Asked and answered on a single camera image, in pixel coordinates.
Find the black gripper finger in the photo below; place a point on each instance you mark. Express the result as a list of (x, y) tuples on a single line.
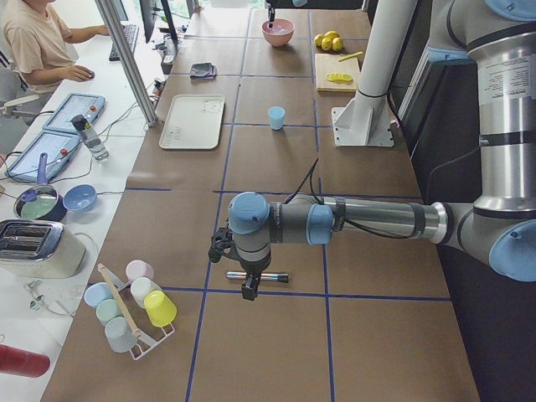
[(249, 288)]

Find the clear water bottle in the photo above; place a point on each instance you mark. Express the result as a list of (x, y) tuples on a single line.
[(89, 137)]

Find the cream bear tray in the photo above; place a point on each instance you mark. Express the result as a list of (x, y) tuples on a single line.
[(193, 123)]

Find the blue cup on rack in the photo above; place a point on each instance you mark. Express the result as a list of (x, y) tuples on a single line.
[(97, 293)]

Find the green cup on rack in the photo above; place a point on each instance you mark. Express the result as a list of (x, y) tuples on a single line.
[(107, 310)]

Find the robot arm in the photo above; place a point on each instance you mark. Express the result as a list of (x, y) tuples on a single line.
[(498, 228)]

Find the white wire cup rack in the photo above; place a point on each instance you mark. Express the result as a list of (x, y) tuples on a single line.
[(145, 342)]

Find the light blue plastic cup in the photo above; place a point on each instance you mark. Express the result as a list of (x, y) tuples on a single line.
[(276, 116)]

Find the teach pendant tablet far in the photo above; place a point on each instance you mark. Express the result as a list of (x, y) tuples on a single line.
[(87, 105)]

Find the black monitor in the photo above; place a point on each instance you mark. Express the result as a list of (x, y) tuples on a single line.
[(149, 12)]

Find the white cup on rack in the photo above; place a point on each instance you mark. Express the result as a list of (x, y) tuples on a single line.
[(141, 287)]

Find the yellow plastic knife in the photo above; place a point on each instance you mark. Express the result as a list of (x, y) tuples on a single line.
[(350, 56)]

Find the seated person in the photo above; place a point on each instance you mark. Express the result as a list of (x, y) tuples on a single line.
[(37, 37)]

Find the whole lemon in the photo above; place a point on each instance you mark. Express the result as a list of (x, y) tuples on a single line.
[(337, 44), (318, 39), (332, 34)]

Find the teach pendant tablet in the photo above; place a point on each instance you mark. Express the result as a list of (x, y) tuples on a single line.
[(87, 105), (60, 148)]

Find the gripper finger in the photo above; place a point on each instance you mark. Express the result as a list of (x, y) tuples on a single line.
[(272, 15)]

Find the grey cup on rack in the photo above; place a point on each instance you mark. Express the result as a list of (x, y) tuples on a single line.
[(119, 335)]

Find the aluminium frame post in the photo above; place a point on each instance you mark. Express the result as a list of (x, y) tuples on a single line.
[(112, 22)]

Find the blue bowl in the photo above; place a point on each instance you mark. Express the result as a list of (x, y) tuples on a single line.
[(80, 198)]

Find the silver toaster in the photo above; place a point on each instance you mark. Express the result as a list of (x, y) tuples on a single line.
[(40, 249)]

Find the pink cup on rack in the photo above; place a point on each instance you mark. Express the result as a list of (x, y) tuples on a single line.
[(138, 268)]

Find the yellow cup on rack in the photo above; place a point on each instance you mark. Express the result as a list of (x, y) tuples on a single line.
[(160, 308)]

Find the red cylinder container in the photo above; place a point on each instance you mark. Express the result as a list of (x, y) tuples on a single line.
[(21, 362)]

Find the lemon slices stack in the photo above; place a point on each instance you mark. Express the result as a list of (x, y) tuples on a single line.
[(339, 78)]

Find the teach pendant tablet near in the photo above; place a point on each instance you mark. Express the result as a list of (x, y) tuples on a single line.
[(60, 148)]

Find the pink bowl with ice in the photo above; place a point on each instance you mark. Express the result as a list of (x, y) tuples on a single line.
[(279, 32)]

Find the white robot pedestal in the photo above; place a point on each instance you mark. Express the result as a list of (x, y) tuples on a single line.
[(364, 121)]

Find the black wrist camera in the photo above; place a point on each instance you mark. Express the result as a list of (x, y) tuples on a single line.
[(222, 245)]

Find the grey purple folded cloth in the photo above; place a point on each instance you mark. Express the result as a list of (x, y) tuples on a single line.
[(203, 71)]

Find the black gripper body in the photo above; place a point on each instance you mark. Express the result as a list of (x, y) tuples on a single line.
[(272, 16), (254, 267)]

